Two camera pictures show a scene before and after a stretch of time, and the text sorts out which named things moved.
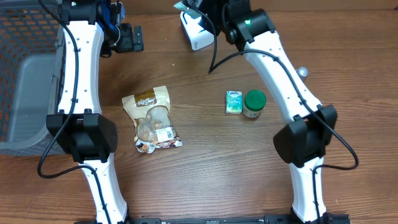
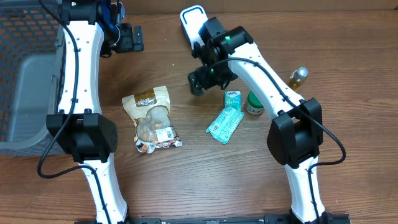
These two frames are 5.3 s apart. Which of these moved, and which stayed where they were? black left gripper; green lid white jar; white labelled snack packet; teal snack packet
Moved: teal snack packet
Stayed: black left gripper; white labelled snack packet; green lid white jar
